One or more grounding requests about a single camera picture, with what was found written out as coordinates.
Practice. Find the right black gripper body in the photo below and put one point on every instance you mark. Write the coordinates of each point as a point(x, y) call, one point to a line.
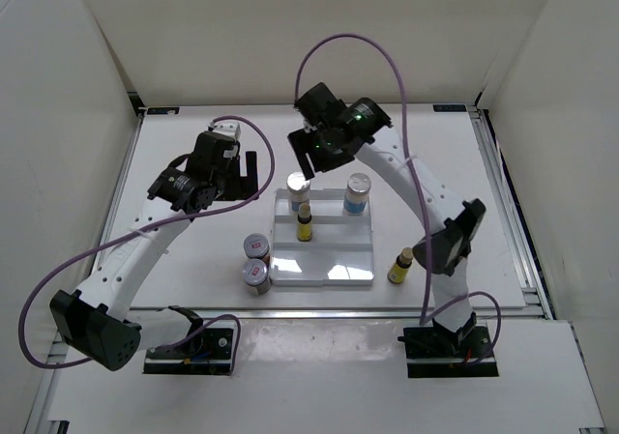
point(323, 153)

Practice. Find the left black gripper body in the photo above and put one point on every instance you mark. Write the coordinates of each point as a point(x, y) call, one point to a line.
point(231, 186)

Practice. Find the blue-label shaker bottle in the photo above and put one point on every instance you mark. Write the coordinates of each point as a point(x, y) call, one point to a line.
point(356, 194)
point(298, 190)

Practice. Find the brown spice jar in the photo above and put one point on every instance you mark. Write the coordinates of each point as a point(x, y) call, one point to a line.
point(256, 246)
point(255, 275)

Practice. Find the yellow small bottle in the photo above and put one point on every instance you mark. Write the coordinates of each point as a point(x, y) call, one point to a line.
point(304, 223)
point(398, 272)

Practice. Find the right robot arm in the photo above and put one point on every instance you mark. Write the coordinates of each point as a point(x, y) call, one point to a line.
point(450, 222)

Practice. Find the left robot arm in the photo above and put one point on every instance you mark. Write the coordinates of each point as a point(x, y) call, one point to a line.
point(95, 319)

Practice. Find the white divided tray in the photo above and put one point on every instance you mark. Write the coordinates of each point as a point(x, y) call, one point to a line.
point(340, 252)

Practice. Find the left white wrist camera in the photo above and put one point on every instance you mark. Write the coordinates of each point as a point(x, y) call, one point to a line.
point(230, 129)

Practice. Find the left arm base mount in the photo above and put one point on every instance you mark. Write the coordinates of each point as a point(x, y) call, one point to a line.
point(213, 352)

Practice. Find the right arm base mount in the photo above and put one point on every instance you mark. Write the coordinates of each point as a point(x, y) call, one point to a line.
point(428, 357)

